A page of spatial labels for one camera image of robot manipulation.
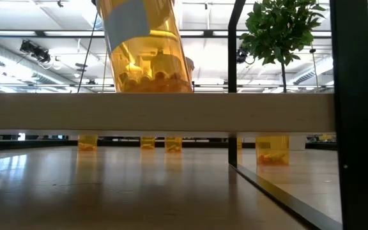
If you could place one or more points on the orange pill bottle white cap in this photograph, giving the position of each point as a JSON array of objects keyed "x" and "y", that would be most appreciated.
[
  {"x": 272, "y": 150},
  {"x": 147, "y": 143},
  {"x": 173, "y": 145},
  {"x": 87, "y": 143}
]

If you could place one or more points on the orange pill bottle grey label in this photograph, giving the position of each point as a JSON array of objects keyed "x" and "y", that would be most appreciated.
[{"x": 152, "y": 64}]

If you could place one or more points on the light wooden shelf board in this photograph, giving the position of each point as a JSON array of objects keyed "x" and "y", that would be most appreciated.
[{"x": 158, "y": 111}]

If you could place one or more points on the white plant pot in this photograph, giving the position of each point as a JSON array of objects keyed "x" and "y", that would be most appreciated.
[{"x": 298, "y": 143}]

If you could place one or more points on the green leafy potted tree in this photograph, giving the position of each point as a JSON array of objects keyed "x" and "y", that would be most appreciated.
[{"x": 280, "y": 28}]

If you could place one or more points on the yellow background object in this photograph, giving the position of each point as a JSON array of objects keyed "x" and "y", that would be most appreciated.
[{"x": 326, "y": 137}]

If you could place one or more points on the black ceiling spotlight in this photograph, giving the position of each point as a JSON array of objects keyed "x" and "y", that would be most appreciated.
[{"x": 35, "y": 51}]

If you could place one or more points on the black hanging camera device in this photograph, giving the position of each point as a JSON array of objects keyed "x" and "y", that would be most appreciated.
[{"x": 241, "y": 55}]

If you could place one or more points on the black metal shelf frame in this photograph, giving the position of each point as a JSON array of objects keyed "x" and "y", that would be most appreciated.
[{"x": 356, "y": 127}]

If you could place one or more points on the black ceiling rail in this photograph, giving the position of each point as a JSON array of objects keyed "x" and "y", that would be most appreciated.
[{"x": 11, "y": 33}]

